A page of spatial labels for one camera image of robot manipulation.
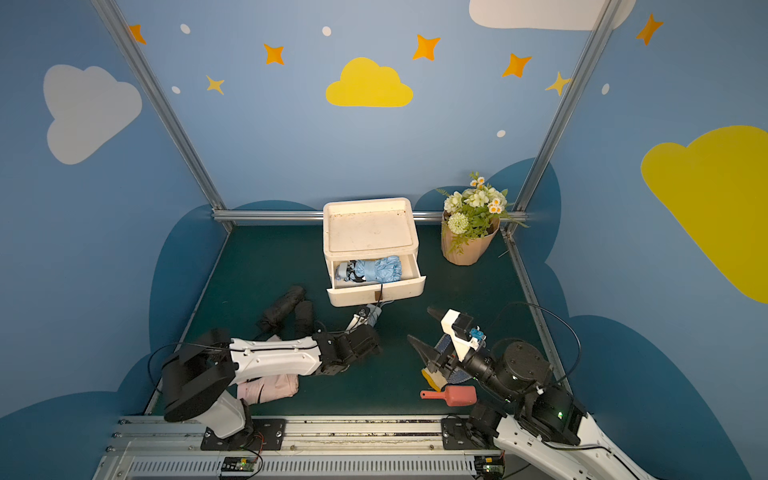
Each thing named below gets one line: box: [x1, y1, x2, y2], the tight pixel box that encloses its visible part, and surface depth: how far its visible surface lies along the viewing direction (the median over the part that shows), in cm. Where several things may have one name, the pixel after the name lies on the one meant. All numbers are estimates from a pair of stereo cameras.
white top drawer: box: [326, 254, 427, 307], surface depth 84 cm
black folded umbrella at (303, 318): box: [294, 300, 313, 337], surface depth 94 cm
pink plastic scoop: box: [420, 385, 477, 407], surface depth 82 cm
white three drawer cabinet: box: [323, 198, 427, 305], surface depth 86 cm
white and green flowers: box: [436, 171, 530, 255], surface depth 90 cm
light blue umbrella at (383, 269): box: [335, 255, 403, 283], surface depth 84 cm
